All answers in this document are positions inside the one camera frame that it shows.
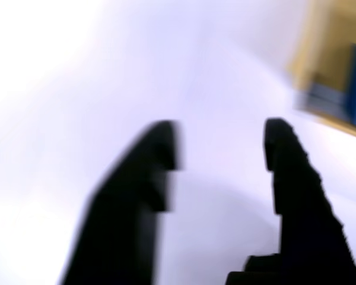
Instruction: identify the yellow open box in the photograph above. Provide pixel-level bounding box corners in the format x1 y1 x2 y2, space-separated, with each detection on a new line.
287 0 356 141

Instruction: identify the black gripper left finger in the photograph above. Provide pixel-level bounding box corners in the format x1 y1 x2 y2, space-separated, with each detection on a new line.
58 119 185 285

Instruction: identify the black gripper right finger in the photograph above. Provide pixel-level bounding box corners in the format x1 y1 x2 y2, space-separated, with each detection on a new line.
224 117 356 285

